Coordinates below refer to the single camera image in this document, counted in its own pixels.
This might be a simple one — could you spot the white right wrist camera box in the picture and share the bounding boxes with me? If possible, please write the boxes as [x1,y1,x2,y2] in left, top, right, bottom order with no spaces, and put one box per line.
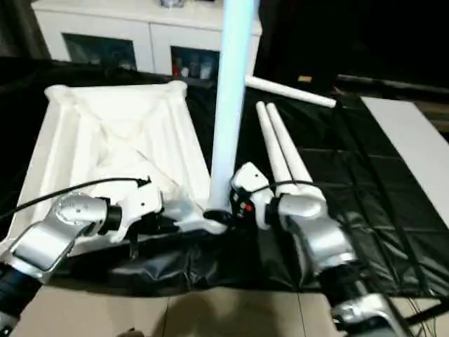
[231,162,273,230]

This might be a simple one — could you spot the white plastic table leg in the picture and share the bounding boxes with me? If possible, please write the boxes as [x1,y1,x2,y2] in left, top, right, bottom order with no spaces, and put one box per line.
[266,103,315,186]
[243,75,337,109]
[255,102,293,187]
[209,0,261,211]

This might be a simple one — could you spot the white sideboard with glass doors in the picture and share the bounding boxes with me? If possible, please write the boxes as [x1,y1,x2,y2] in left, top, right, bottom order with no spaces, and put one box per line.
[32,0,263,81]

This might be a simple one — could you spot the black mat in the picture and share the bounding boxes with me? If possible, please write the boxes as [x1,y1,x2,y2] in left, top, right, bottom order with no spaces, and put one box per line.
[0,56,449,297]

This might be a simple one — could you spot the white plastic table top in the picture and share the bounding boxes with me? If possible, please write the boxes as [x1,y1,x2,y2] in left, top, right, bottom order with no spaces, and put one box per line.
[4,81,234,258]

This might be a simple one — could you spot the grey curtain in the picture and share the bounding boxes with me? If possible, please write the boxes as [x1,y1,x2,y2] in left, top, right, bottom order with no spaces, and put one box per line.
[0,0,51,60]

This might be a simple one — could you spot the black cabinet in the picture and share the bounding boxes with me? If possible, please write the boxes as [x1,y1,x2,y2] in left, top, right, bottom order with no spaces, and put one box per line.
[256,0,449,88]

